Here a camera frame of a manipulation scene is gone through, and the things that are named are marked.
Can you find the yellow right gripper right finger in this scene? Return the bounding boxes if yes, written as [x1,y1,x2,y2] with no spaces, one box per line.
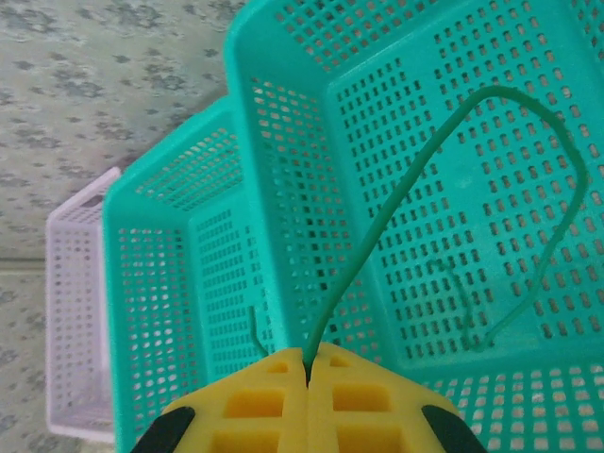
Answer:
[308,341,488,453]

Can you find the lilac perforated plastic basket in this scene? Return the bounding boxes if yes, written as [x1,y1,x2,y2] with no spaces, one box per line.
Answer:
[44,165,125,445]

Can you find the teal perforated plastic basket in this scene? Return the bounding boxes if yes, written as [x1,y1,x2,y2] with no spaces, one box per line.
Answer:
[102,101,303,448]
[222,0,604,453]

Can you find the green cable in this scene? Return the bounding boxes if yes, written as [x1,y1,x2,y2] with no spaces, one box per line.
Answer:
[247,86,591,368]

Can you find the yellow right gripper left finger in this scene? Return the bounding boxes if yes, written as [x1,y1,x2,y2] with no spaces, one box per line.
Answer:
[126,347,311,453]

